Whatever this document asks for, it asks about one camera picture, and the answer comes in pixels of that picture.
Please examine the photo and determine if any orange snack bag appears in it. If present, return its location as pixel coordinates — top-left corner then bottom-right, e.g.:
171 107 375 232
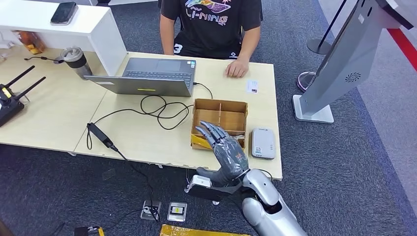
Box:
14 30 46 56

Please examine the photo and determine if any black smartphone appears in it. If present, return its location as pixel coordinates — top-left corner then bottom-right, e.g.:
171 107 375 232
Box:
50 1 79 26

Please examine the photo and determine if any person's left hand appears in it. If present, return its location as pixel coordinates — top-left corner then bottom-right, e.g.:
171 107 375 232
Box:
225 58 250 79

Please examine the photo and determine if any steel floor socket yellow label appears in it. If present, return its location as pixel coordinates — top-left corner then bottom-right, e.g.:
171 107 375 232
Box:
167 202 188 223

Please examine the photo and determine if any black router with antennas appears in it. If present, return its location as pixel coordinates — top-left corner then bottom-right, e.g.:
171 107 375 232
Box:
0 65 47 128

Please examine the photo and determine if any steel floor socket with plug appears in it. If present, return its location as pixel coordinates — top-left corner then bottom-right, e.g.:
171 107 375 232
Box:
140 200 162 221

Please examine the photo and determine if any thin black charger cable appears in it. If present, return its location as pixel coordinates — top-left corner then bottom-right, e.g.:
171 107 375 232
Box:
86 83 213 151

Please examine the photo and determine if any black power adapter brick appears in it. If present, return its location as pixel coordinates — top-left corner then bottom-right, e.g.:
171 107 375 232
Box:
87 122 114 149

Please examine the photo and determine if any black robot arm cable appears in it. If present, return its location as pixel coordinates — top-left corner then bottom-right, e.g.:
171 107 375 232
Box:
255 168 273 182

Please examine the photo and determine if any chrome stool base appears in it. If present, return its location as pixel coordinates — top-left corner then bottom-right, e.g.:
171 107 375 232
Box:
184 168 219 206

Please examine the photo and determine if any black mains cord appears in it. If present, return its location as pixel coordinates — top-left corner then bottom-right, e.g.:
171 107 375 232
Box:
111 145 160 222

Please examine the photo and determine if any grey kiosk stand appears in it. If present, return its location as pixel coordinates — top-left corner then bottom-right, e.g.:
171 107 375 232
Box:
292 0 415 124

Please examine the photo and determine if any yellow taped package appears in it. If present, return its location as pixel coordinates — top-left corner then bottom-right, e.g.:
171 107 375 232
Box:
159 224 251 236

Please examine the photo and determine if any round clear stanchion base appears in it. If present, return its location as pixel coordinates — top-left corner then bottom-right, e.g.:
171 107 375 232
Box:
296 71 317 93

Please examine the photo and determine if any white desk shelf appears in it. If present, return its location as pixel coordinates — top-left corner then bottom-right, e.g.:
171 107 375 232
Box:
0 0 128 77

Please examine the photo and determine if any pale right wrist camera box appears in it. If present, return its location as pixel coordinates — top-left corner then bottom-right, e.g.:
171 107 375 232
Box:
185 175 243 203

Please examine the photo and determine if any black desk cable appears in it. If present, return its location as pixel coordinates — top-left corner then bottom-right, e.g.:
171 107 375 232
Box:
24 56 65 65

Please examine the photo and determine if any cardboard divider box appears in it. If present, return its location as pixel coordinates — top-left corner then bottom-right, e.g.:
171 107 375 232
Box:
190 98 248 151

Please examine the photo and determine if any white card reader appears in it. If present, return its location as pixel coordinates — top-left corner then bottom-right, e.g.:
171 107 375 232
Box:
251 127 276 161

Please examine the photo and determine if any black stanchion post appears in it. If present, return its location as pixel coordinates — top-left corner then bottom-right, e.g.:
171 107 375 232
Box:
306 0 348 55

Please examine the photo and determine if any steel tumbler with lid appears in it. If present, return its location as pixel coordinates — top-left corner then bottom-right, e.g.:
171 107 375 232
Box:
60 47 93 80

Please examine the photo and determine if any grey laptop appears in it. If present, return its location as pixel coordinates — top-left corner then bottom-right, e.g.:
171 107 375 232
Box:
84 58 197 98

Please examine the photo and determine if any black device with yellow strap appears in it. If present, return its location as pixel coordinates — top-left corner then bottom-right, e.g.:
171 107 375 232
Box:
73 226 106 236

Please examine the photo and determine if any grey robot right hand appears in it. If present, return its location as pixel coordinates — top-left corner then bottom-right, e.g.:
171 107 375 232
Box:
195 120 250 186

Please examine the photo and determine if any yellow tape strip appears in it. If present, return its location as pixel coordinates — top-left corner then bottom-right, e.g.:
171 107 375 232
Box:
190 134 213 150

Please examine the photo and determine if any person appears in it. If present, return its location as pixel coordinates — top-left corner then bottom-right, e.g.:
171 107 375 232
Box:
159 0 263 79

